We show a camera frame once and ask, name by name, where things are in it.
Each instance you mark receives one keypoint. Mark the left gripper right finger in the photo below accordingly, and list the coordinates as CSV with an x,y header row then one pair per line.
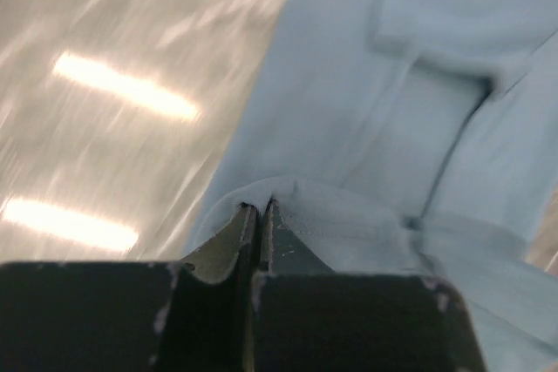
x,y
307,317

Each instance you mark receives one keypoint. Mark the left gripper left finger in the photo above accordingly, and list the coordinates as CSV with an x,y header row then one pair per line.
x,y
170,315

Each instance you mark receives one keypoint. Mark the grey-blue t shirt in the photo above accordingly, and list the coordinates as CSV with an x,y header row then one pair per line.
x,y
411,136

